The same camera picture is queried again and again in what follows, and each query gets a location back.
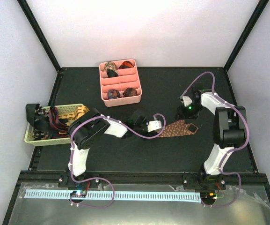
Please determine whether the brown floral necktie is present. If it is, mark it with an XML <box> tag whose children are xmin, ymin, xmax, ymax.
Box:
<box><xmin>159</xmin><ymin>120</ymin><xmax>198</xmax><ymax>138</ymax></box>

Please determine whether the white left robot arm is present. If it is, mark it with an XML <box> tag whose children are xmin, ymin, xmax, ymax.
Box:
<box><xmin>68</xmin><ymin>108</ymin><xmax>164</xmax><ymax>187</ymax></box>

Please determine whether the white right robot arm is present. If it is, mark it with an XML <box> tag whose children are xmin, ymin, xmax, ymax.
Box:
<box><xmin>175</xmin><ymin>89</ymin><xmax>250</xmax><ymax>189</ymax></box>

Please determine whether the dark brown rolled tie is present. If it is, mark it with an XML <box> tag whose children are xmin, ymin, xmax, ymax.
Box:
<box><xmin>123</xmin><ymin>88</ymin><xmax>138</xmax><ymax>97</ymax></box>

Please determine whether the blue patterned rolled tie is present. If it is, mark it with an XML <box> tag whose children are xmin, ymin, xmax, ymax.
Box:
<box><xmin>107</xmin><ymin>89</ymin><xmax>121</xmax><ymax>100</ymax></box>

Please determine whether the pink divided organizer box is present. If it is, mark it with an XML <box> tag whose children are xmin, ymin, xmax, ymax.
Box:
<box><xmin>99</xmin><ymin>59</ymin><xmax>142</xmax><ymax>107</ymax></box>

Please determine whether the black orange rolled tie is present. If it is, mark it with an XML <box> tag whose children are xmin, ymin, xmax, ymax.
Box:
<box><xmin>118</xmin><ymin>60</ymin><xmax>134</xmax><ymax>69</ymax></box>

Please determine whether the floral rolled tie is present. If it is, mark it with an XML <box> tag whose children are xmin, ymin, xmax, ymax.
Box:
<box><xmin>103</xmin><ymin>61</ymin><xmax>117</xmax><ymax>71</ymax></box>

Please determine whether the light green plastic basket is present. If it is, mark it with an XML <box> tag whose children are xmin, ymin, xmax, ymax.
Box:
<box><xmin>24</xmin><ymin>104</ymin><xmax>83</xmax><ymax>147</ymax></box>

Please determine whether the dark striped tie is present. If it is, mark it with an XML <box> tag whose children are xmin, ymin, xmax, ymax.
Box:
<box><xmin>48</xmin><ymin>106</ymin><xmax>68</xmax><ymax>134</ymax></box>

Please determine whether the black patterned tie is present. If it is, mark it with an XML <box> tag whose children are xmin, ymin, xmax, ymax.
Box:
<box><xmin>25</xmin><ymin>104</ymin><xmax>56</xmax><ymax>141</ymax></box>

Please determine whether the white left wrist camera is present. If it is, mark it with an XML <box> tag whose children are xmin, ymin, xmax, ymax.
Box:
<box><xmin>147</xmin><ymin>120</ymin><xmax>162</xmax><ymax>133</ymax></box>

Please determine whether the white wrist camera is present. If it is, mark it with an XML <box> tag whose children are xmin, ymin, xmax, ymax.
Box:
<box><xmin>147</xmin><ymin>120</ymin><xmax>162</xmax><ymax>133</ymax></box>
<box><xmin>179</xmin><ymin>96</ymin><xmax>193</xmax><ymax>107</ymax></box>

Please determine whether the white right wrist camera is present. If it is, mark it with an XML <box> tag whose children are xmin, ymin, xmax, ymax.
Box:
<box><xmin>179</xmin><ymin>96</ymin><xmax>193</xmax><ymax>107</ymax></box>

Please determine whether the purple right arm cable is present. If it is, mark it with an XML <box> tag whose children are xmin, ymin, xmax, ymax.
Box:
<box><xmin>179</xmin><ymin>71</ymin><xmax>250</xmax><ymax>208</ymax></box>

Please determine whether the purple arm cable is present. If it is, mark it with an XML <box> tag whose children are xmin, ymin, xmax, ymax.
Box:
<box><xmin>179</xmin><ymin>71</ymin><xmax>250</xmax><ymax>208</ymax></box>
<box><xmin>69</xmin><ymin>113</ymin><xmax>166</xmax><ymax>209</ymax></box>

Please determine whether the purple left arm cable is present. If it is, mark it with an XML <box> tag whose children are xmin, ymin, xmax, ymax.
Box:
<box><xmin>69</xmin><ymin>113</ymin><xmax>166</xmax><ymax>209</ymax></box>

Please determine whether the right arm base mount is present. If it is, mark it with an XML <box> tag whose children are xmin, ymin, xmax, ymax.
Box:
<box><xmin>182</xmin><ymin>172</ymin><xmax>226</xmax><ymax>206</ymax></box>

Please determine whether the light blue cable duct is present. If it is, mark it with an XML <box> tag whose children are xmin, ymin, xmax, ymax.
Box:
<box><xmin>24</xmin><ymin>189</ymin><xmax>201</xmax><ymax>203</ymax></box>

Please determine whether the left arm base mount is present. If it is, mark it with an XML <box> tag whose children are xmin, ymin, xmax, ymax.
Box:
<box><xmin>58</xmin><ymin>173</ymin><xmax>101</xmax><ymax>203</ymax></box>

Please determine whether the black corner frame post right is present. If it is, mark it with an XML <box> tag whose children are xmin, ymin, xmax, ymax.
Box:
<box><xmin>223</xmin><ymin>0</ymin><xmax>269</xmax><ymax>72</ymax></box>

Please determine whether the black corner frame post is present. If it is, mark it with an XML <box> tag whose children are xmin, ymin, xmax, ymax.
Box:
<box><xmin>223</xmin><ymin>0</ymin><xmax>269</xmax><ymax>72</ymax></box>
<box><xmin>17</xmin><ymin>0</ymin><xmax>61</xmax><ymax>72</ymax></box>

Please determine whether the black corner frame post left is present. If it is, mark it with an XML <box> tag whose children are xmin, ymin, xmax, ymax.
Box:
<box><xmin>17</xmin><ymin>0</ymin><xmax>61</xmax><ymax>72</ymax></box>

